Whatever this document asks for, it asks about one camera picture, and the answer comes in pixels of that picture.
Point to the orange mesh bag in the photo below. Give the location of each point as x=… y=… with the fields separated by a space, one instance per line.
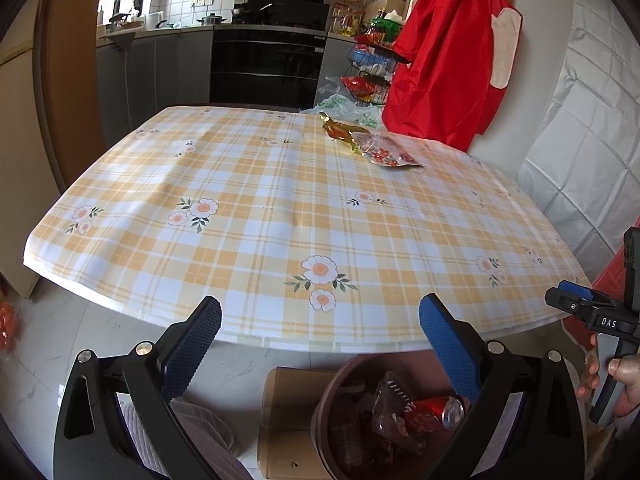
x=7 y=325

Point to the cardboard box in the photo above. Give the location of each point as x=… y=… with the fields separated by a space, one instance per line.
x=285 y=410

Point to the clear plastic tray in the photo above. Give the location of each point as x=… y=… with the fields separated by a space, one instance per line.
x=392 y=405

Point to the white quilted cover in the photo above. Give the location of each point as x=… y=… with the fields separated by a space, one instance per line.
x=590 y=150

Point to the red soda can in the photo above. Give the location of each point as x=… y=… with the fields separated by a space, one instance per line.
x=432 y=412

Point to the yellow plaid floral tablecloth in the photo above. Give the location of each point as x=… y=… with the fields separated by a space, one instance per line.
x=250 y=200

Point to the red apron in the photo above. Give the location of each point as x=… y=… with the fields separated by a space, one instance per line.
x=440 y=60

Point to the grey kitchen cabinets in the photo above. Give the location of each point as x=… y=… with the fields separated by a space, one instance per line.
x=160 y=80

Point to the black built-in oven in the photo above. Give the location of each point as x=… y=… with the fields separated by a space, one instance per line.
x=265 y=65

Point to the grey ribbed cloth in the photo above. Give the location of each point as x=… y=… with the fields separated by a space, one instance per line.
x=200 y=435

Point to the cooking oil bottles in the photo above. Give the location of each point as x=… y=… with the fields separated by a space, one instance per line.
x=345 y=20

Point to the person's right hand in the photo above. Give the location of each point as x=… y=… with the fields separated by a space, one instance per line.
x=627 y=385

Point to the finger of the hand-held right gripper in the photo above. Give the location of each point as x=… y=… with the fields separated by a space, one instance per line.
x=575 y=300

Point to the kitchen faucet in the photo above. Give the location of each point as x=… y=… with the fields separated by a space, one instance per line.
x=125 y=2

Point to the red plastic stool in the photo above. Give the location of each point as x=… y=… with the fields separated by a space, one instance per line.
x=612 y=275

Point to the yellow wrapper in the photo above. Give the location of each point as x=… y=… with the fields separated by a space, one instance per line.
x=340 y=130

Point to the clear packet with red print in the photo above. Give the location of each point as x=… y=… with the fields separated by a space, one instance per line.
x=387 y=152

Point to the steel cooking pot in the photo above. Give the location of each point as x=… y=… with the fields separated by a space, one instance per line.
x=214 y=19

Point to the brown plastic bin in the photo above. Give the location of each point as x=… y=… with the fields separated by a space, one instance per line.
x=325 y=425

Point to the cream cabinet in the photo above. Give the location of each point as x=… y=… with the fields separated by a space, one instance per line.
x=25 y=170

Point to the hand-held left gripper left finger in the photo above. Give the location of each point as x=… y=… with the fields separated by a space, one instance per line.
x=192 y=345

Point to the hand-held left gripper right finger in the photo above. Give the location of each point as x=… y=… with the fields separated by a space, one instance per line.
x=450 y=345

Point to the green and white plastic bag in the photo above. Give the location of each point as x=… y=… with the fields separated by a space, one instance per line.
x=345 y=105

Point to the brown wooden door frame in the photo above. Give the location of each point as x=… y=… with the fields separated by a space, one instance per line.
x=75 y=60

